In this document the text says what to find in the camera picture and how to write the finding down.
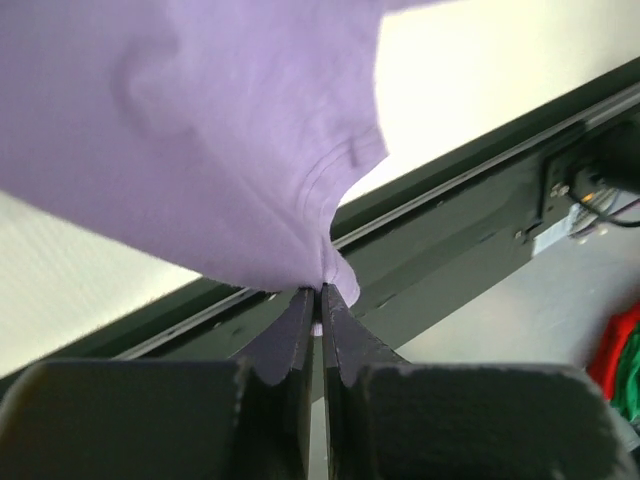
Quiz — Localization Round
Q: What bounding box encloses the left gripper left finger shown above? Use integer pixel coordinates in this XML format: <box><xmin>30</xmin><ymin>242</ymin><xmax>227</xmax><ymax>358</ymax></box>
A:
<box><xmin>1</xmin><ymin>290</ymin><xmax>314</xmax><ymax>479</ymax></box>

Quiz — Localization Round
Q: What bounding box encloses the right white cable duct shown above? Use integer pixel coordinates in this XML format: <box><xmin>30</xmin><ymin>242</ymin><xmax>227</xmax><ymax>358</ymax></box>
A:
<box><xmin>532</xmin><ymin>215</ymin><xmax>576</xmax><ymax>257</ymax></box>

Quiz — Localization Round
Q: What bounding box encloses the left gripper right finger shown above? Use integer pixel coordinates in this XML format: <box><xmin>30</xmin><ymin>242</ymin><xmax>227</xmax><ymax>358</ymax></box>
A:
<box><xmin>320</xmin><ymin>285</ymin><xmax>639</xmax><ymax>479</ymax></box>

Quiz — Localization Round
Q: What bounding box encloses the red and green cloth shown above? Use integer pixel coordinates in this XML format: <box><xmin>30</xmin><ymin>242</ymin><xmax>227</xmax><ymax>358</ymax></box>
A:
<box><xmin>587</xmin><ymin>303</ymin><xmax>639</xmax><ymax>429</ymax></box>

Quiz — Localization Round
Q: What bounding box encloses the purple t-shirt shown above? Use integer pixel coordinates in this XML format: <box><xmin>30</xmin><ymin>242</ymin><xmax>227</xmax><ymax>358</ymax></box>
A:
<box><xmin>0</xmin><ymin>0</ymin><xmax>441</xmax><ymax>307</ymax></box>

